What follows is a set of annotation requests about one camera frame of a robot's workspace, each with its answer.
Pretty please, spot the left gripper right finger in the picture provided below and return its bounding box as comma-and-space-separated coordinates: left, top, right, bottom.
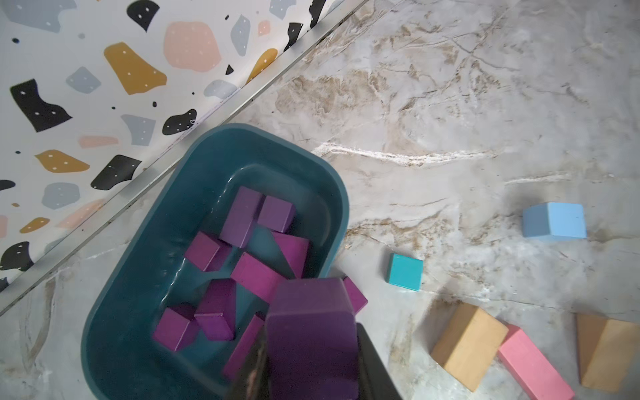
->
357, 323, 402, 400

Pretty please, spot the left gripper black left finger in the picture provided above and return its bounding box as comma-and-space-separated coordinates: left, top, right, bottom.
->
227, 329, 270, 400

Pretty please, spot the purple block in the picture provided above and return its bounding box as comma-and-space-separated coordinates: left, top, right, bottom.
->
265, 278, 359, 399

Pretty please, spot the teal storage bin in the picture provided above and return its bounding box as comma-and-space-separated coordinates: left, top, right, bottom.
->
81, 123, 349, 399

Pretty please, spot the purple brick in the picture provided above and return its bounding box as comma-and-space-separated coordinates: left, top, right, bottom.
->
219, 186, 265, 248

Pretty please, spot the purple cube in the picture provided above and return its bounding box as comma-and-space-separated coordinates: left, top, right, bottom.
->
257, 196, 296, 233

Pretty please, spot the natural wood brick centre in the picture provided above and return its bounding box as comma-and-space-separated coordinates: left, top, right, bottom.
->
431, 303, 508, 392

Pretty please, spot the natural wood brick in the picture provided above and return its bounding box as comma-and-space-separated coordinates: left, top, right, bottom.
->
431, 303, 508, 392
576, 313, 639, 393

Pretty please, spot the teal cube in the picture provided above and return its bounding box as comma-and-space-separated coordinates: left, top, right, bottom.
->
386, 253, 423, 292

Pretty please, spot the pink brick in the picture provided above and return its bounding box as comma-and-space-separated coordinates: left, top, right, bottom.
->
498, 324, 575, 400

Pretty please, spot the natural wood brick right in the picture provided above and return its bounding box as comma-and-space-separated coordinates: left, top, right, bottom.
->
576, 313, 639, 393

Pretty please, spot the light blue cube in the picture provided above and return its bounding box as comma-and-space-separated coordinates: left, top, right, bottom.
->
522, 202, 587, 242

